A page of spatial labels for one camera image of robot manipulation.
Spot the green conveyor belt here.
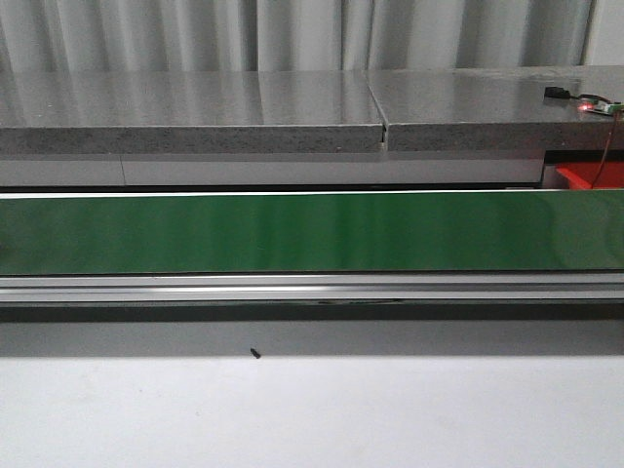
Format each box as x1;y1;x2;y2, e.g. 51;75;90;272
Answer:
1;190;623;276

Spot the red black wire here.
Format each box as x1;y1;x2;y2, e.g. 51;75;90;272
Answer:
565;92;621;190

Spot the grey stone countertop slab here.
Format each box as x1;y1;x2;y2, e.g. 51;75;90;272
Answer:
368;65;623;151
1;71;384;155

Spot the aluminium conveyor frame rail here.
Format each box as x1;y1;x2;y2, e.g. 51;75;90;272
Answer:
1;272;623;305

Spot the white cabinet front panel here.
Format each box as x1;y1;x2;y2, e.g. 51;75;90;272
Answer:
1;149;545;187

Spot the grey pleated curtain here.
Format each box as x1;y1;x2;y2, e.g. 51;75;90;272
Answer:
1;1;594;72

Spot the black connector plug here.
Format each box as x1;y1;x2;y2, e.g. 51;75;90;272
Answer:
544;87;571;100

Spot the red plastic tray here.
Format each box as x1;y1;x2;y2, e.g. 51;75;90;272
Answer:
556;162;624;190

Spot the grey stone countertop left slab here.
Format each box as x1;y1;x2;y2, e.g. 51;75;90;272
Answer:
1;71;384;155

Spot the grey stone countertop right slab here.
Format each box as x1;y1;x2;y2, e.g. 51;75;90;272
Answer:
368;65;623;151

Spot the small green circuit board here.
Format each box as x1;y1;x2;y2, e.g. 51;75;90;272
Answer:
582;99;623;116

